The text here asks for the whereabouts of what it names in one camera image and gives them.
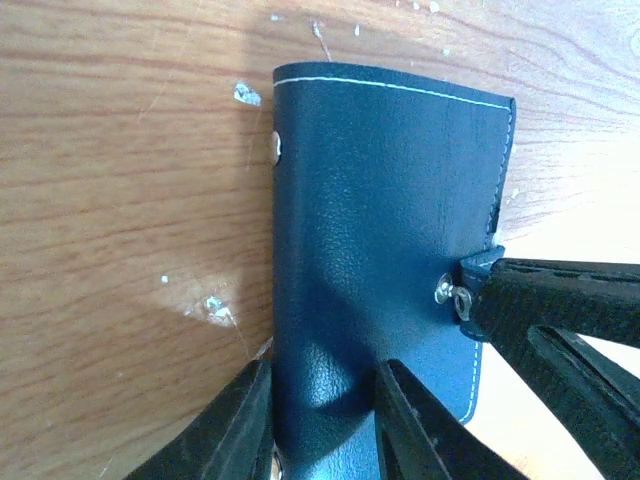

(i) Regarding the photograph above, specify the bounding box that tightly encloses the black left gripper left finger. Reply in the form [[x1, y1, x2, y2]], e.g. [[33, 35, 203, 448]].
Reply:
[[127, 360, 274, 479]]

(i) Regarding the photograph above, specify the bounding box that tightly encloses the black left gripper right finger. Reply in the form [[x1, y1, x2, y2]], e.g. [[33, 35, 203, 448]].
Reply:
[[374, 360, 525, 479]]

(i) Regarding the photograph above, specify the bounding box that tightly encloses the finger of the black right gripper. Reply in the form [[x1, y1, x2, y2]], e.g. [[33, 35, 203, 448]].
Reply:
[[470, 258, 639, 346], [492, 327, 639, 479]]

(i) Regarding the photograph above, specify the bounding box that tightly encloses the blue card holder wallet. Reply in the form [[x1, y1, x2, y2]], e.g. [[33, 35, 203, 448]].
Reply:
[[272, 62, 516, 479]]

